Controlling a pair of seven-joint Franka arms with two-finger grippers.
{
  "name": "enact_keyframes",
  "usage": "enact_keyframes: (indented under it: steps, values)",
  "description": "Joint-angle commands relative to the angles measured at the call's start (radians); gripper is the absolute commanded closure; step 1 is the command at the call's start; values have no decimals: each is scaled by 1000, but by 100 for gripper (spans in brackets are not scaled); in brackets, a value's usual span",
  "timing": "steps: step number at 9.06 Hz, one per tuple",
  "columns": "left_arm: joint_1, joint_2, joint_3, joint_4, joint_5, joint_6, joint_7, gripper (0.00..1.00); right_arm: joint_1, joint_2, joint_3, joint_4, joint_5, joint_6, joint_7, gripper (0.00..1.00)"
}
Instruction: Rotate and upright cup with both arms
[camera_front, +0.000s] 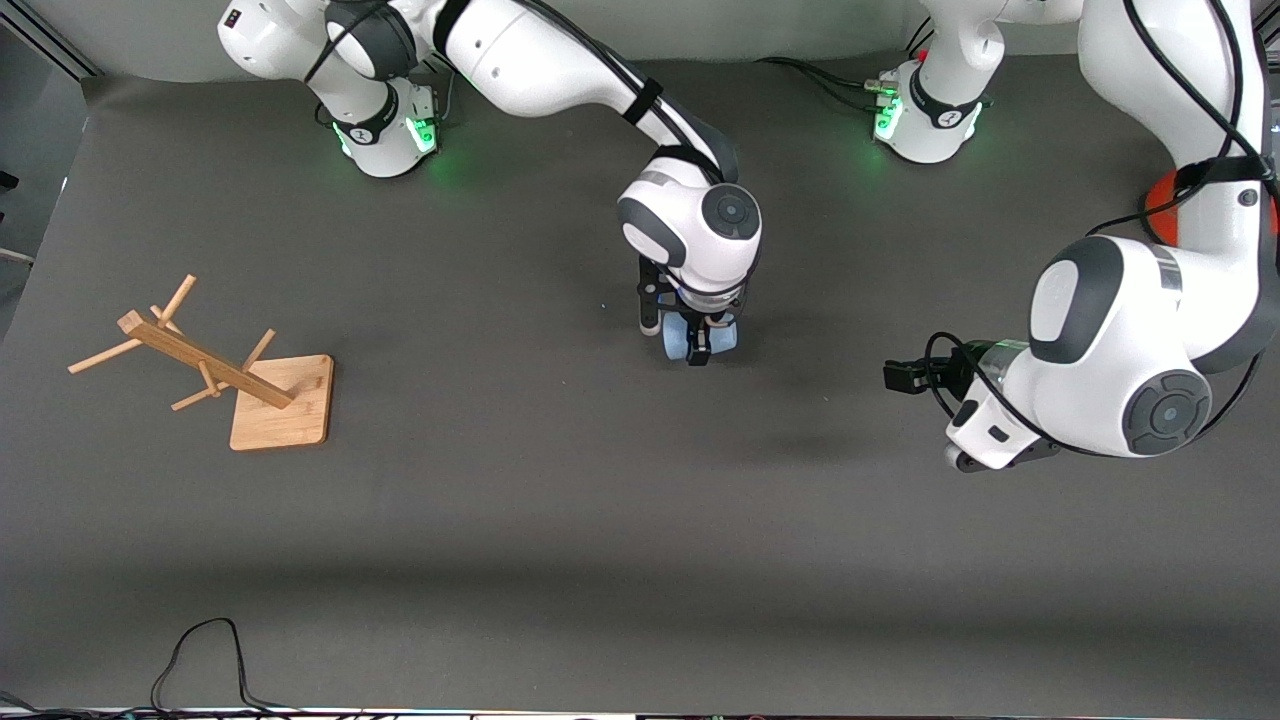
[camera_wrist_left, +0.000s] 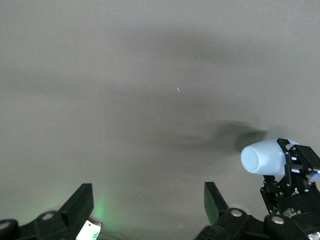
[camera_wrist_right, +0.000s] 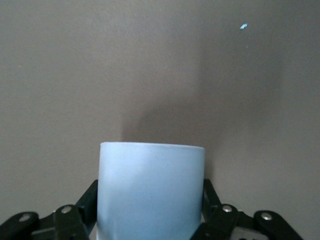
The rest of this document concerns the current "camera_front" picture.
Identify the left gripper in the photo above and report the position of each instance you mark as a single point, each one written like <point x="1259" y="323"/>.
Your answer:
<point x="957" y="367"/>

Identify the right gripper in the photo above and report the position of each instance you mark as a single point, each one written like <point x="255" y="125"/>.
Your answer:
<point x="699" y="333"/>

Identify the light blue plastic cup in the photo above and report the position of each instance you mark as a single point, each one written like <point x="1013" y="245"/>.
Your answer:
<point x="675" y="342"/>

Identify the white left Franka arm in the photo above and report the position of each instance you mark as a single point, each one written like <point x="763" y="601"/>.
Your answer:
<point x="1120" y="350"/>

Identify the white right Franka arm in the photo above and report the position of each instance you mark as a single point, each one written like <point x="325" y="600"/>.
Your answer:
<point x="540" y="60"/>

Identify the orange cylindrical can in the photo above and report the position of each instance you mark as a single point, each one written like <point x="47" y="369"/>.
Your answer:
<point x="1160" y="210"/>

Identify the wooden mug tree rack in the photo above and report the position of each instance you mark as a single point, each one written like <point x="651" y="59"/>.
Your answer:
<point x="280" y="410"/>

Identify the aluminium frame rail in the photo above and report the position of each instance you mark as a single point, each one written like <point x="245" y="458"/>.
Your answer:
<point x="60" y="45"/>
<point x="1270" y="32"/>

